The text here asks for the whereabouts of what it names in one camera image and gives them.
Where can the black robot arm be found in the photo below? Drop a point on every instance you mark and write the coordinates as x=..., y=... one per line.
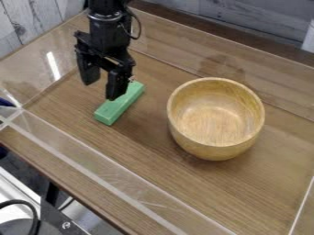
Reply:
x=105, y=7

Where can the black table leg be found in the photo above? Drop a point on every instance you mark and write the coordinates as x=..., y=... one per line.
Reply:
x=52, y=194

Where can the clear acrylic tray enclosure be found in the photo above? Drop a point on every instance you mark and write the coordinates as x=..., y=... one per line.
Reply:
x=124, y=169

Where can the light wooden bowl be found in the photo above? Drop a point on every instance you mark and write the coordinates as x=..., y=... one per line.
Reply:
x=215, y=117

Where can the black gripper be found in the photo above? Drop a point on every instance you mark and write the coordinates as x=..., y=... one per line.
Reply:
x=101, y=51

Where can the black metal bracket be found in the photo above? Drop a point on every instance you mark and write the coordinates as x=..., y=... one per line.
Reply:
x=55, y=223

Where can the green rectangular block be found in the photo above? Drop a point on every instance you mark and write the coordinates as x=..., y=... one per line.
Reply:
x=111, y=110

